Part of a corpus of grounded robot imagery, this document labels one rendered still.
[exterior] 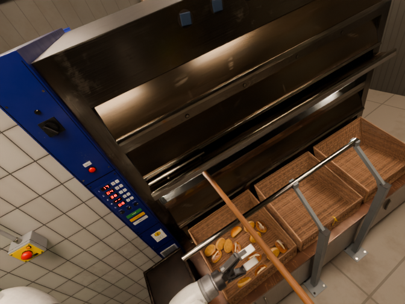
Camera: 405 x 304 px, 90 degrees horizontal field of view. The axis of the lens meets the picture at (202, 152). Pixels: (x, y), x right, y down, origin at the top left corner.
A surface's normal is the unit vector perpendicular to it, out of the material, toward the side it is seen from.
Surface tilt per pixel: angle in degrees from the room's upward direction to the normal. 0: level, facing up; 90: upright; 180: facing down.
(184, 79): 70
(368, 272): 0
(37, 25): 90
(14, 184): 90
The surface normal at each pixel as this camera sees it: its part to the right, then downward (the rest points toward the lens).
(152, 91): 0.32, 0.22
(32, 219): 0.44, 0.49
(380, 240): -0.29, -0.72
